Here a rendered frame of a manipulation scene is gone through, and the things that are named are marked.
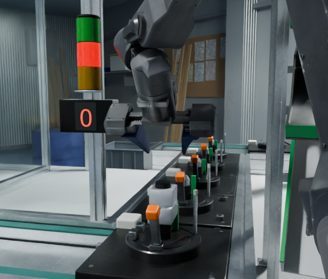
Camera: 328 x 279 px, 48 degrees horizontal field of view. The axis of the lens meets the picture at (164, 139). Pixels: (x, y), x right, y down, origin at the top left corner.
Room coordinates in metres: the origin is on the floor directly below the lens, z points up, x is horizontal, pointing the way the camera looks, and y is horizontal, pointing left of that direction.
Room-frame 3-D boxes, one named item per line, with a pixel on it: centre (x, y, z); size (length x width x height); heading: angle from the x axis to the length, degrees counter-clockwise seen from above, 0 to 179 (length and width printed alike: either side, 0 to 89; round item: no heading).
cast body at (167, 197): (0.67, 0.00, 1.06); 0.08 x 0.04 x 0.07; 168
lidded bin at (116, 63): (6.62, 0.65, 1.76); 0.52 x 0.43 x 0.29; 40
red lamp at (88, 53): (0.81, 0.16, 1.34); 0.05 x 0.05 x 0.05
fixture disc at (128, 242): (0.65, 0.00, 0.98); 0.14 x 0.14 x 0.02
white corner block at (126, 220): (0.77, 0.08, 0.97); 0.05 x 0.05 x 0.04; 78
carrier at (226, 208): (0.90, -0.05, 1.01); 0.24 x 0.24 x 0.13; 78
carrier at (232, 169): (1.38, -0.16, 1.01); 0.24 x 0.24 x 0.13; 78
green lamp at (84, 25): (0.81, 0.16, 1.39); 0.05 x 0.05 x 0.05
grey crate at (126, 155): (2.79, 0.16, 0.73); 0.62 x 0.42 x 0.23; 78
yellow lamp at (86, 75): (0.81, 0.16, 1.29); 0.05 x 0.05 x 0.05
